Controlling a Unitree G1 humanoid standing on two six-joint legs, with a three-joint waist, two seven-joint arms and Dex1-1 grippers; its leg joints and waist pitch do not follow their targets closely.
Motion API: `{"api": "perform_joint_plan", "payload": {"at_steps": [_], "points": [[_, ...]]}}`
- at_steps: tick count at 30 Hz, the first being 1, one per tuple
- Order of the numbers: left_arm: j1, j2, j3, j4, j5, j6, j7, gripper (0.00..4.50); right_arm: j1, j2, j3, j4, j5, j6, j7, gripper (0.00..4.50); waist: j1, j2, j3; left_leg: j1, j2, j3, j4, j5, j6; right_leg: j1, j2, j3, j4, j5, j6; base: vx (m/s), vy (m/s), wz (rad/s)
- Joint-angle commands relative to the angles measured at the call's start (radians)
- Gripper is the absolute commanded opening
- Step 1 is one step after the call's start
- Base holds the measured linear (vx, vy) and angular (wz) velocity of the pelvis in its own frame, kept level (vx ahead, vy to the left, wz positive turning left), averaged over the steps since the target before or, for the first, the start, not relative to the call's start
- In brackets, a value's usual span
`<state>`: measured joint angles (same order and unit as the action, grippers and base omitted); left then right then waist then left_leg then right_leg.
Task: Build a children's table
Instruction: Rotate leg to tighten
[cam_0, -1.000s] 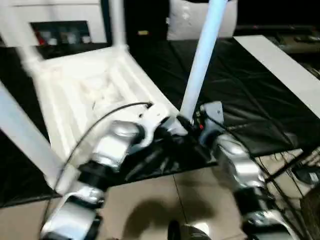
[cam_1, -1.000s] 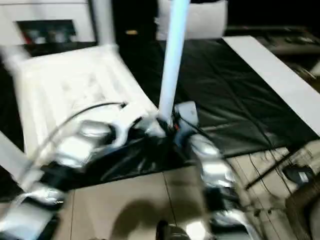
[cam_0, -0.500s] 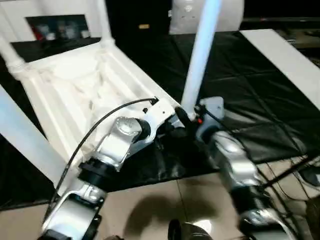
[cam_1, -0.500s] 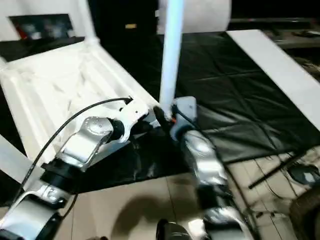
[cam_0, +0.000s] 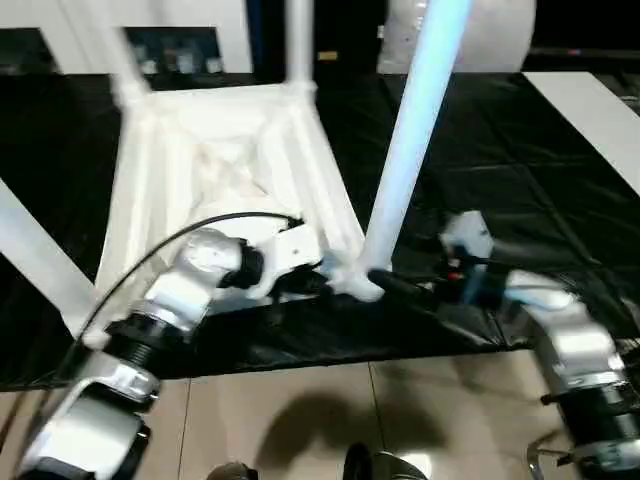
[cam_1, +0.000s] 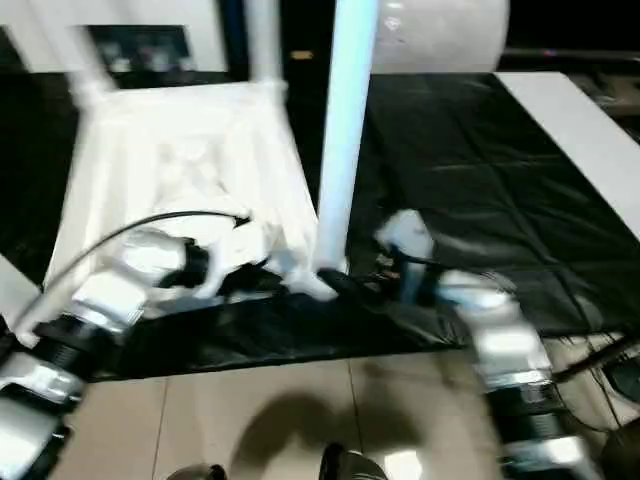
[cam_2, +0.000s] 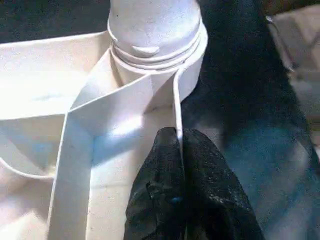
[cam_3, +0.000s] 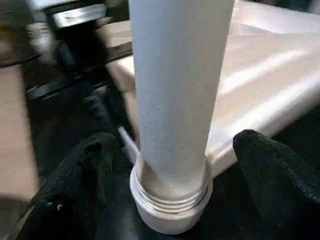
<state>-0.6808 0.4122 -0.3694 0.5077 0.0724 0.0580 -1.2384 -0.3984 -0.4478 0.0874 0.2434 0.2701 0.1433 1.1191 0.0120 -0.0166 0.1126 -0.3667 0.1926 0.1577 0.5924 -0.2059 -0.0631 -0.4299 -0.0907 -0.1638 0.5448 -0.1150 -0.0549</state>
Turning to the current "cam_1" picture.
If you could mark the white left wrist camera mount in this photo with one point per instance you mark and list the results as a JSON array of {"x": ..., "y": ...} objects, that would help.
[{"x": 235, "y": 250}]

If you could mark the black sofa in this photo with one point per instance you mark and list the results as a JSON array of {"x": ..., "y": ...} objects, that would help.
[{"x": 305, "y": 30}]

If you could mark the dark brown textured stool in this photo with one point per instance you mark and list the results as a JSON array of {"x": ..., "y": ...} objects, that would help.
[{"x": 622, "y": 452}]

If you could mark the black wifi router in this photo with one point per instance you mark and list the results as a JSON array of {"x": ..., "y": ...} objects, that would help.
[{"x": 629, "y": 380}]

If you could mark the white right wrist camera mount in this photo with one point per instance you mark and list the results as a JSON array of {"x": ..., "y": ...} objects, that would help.
[{"x": 410, "y": 240}]

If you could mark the black robot foot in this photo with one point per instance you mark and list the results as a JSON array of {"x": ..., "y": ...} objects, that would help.
[
  {"x": 352, "y": 462},
  {"x": 200, "y": 472}
]

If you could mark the white sideboard cabinet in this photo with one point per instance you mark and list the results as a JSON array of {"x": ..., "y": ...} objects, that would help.
[{"x": 150, "y": 25}]

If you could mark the grey cushion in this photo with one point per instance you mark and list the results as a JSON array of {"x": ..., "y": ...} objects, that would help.
[{"x": 450, "y": 35}]

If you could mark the black television with red logo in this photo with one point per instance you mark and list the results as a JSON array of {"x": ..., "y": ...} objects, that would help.
[{"x": 575, "y": 53}]

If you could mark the black floor stand foot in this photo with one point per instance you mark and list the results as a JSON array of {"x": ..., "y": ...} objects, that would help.
[{"x": 595, "y": 362}]

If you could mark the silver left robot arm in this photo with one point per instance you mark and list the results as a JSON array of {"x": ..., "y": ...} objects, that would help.
[{"x": 110, "y": 300}]

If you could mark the black robot right foot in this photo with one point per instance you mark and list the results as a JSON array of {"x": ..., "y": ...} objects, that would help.
[{"x": 352, "y": 462}]

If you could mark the white flat board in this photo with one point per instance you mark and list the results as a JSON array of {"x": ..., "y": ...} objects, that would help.
[{"x": 575, "y": 135}]

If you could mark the white plastic table leg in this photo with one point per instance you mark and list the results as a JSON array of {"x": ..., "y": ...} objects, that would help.
[
  {"x": 345, "y": 125},
  {"x": 17, "y": 295},
  {"x": 267, "y": 45},
  {"x": 85, "y": 60}
]

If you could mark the white plastic table top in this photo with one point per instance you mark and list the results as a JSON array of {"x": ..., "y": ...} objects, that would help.
[{"x": 175, "y": 150}]

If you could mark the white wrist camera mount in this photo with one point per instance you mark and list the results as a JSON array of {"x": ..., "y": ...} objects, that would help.
[
  {"x": 410, "y": 240},
  {"x": 235, "y": 250}
]

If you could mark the black work mat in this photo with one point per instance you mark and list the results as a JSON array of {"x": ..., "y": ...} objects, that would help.
[{"x": 475, "y": 175}]

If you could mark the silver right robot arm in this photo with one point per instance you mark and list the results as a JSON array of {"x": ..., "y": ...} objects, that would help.
[{"x": 510, "y": 350}]

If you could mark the small tan label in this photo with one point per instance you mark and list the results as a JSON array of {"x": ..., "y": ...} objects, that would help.
[{"x": 301, "y": 54}]

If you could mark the black robot left foot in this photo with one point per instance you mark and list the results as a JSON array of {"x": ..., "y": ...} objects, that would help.
[{"x": 200, "y": 472}]

